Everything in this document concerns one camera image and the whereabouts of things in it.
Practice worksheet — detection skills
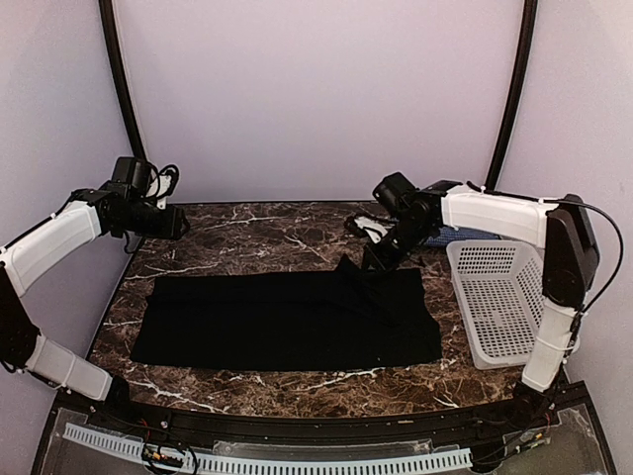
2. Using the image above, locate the black front table rail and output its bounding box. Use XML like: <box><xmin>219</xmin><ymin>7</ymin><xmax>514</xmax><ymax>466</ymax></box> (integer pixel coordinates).
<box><xmin>91</xmin><ymin>399</ymin><xmax>559</xmax><ymax>447</ymax></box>

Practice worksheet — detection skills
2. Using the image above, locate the blue checkered shirt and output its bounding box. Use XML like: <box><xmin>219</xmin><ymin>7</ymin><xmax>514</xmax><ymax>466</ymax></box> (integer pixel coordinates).
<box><xmin>424</xmin><ymin>227</ymin><xmax>500</xmax><ymax>247</ymax></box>

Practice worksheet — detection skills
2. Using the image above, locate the white plastic laundry basket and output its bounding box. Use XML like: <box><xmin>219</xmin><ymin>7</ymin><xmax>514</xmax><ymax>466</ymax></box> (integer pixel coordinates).
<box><xmin>446</xmin><ymin>239</ymin><xmax>543</xmax><ymax>370</ymax></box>

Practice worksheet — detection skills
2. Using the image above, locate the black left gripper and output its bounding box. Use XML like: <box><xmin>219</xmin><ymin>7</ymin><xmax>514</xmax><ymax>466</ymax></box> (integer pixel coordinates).
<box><xmin>117</xmin><ymin>199</ymin><xmax>190</xmax><ymax>240</ymax></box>

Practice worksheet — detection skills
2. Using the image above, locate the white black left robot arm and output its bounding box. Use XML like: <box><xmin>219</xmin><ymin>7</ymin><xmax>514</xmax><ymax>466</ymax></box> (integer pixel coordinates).
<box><xmin>1</xmin><ymin>156</ymin><xmax>190</xmax><ymax>431</ymax></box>

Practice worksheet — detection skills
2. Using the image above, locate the white slotted cable duct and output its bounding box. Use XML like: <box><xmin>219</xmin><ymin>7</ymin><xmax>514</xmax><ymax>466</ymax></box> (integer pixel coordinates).
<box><xmin>62</xmin><ymin>423</ymin><xmax>472</xmax><ymax>474</ymax></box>

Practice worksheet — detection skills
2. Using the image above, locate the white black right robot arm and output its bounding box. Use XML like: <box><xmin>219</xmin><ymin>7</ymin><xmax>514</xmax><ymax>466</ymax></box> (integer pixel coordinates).
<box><xmin>362</xmin><ymin>173</ymin><xmax>600</xmax><ymax>429</ymax></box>

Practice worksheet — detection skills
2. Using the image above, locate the black corner post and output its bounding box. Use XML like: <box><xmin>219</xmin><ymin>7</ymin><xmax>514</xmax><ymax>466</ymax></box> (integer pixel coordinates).
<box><xmin>98</xmin><ymin>0</ymin><xmax>147</xmax><ymax>160</ymax></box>
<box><xmin>485</xmin><ymin>0</ymin><xmax>538</xmax><ymax>190</ymax></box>

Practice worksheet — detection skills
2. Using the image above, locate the black garment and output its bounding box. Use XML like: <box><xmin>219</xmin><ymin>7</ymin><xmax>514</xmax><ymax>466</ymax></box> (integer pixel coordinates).
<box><xmin>131</xmin><ymin>256</ymin><xmax>442</xmax><ymax>371</ymax></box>

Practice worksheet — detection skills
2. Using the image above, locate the black left corner post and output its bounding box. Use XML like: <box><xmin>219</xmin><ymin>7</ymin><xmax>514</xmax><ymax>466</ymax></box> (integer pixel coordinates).
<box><xmin>98</xmin><ymin>0</ymin><xmax>147</xmax><ymax>160</ymax></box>

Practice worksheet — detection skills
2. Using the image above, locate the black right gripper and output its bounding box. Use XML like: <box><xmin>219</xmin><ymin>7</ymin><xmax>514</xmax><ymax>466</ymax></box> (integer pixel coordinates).
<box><xmin>359</xmin><ymin>217</ymin><xmax>433</xmax><ymax>280</ymax></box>

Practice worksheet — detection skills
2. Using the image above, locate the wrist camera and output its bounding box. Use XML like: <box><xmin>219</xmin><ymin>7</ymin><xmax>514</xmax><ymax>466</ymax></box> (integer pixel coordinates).
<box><xmin>145</xmin><ymin>164</ymin><xmax>180</xmax><ymax>210</ymax></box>
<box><xmin>344</xmin><ymin>215</ymin><xmax>389</xmax><ymax>243</ymax></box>

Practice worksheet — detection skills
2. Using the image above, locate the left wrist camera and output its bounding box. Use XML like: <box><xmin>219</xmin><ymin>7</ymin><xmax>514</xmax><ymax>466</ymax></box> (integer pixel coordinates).
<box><xmin>145</xmin><ymin>164</ymin><xmax>180</xmax><ymax>210</ymax></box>

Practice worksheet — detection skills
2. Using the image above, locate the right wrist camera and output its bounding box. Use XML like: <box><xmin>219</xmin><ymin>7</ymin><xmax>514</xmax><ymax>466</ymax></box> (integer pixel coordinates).
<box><xmin>344</xmin><ymin>215</ymin><xmax>389</xmax><ymax>243</ymax></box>

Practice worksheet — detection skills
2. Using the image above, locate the black right corner post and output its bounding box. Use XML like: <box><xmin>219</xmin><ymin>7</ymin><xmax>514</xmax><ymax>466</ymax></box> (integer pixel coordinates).
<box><xmin>485</xmin><ymin>0</ymin><xmax>538</xmax><ymax>190</ymax></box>

